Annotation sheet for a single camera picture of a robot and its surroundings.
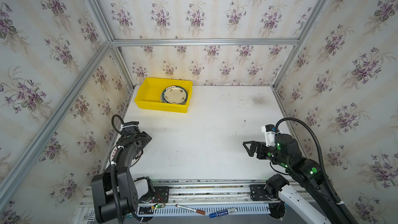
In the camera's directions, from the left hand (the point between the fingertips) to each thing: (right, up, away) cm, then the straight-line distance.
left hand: (140, 142), depth 86 cm
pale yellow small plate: (+7, +26, +18) cm, 33 cm away
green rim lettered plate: (+16, +28, +19) cm, 37 cm away
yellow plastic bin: (-6, +31, +31) cm, 44 cm away
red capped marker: (+34, -27, -17) cm, 47 cm away
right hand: (+56, +3, -16) cm, 59 cm away
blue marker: (+43, -26, -19) cm, 54 cm away
